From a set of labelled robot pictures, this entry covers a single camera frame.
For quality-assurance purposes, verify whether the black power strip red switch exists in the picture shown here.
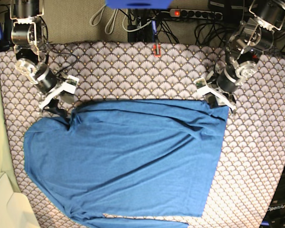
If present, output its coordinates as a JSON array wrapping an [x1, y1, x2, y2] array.
[[168, 9, 223, 21]]

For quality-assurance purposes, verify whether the black OpenArm base box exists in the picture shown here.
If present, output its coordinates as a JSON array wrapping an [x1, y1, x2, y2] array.
[[260, 168, 285, 228]]

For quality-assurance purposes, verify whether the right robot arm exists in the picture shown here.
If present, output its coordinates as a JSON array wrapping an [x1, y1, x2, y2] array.
[[10, 0, 79, 119]]

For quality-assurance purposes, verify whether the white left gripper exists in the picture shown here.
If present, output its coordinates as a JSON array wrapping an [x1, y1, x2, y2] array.
[[194, 77, 236, 112]]

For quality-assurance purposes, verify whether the blue long-sleeve T-shirt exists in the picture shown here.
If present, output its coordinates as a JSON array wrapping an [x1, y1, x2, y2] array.
[[23, 100, 229, 228]]

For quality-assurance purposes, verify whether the fan-patterned table cloth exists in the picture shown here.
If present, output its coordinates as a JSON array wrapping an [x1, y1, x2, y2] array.
[[0, 42, 285, 228]]

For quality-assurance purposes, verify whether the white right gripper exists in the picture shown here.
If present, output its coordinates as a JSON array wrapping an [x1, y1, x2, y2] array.
[[38, 75, 79, 120]]

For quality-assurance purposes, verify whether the red and grey table clamp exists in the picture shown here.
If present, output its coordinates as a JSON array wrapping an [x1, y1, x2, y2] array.
[[152, 43, 161, 57]]

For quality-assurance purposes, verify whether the grey looped cable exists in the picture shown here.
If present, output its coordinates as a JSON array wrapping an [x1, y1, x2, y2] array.
[[89, 6, 119, 35]]

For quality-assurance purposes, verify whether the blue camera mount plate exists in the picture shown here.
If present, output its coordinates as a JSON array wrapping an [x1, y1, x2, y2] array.
[[105, 0, 172, 9]]

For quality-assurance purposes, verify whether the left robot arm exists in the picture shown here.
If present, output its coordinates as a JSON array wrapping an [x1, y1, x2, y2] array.
[[194, 0, 285, 110]]

